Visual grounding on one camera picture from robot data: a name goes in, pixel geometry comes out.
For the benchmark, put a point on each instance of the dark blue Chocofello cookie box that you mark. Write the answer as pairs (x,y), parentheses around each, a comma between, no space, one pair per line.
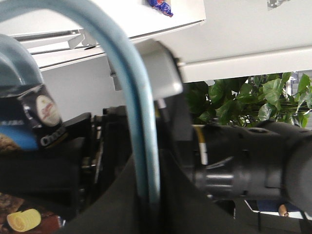
(29,121)

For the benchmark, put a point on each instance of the light blue plastic basket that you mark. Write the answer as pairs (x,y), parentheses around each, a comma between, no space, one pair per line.
(133,78)

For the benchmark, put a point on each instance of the white store shelving unit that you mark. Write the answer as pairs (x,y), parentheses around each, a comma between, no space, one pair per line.
(223,38)

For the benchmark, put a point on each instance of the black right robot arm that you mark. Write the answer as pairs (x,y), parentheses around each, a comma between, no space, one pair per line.
(270,161)

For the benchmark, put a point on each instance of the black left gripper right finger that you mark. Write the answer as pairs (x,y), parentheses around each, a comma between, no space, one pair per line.
(185,210)

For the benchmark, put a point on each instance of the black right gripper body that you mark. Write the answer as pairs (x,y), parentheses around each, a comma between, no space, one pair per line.
(97,151)

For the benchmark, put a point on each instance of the green leafy plant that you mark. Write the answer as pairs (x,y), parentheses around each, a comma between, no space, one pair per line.
(247,101)

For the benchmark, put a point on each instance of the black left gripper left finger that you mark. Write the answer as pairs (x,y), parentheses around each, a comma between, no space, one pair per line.
(117,211)

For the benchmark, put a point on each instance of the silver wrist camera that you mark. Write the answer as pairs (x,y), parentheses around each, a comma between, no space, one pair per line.
(163,73)

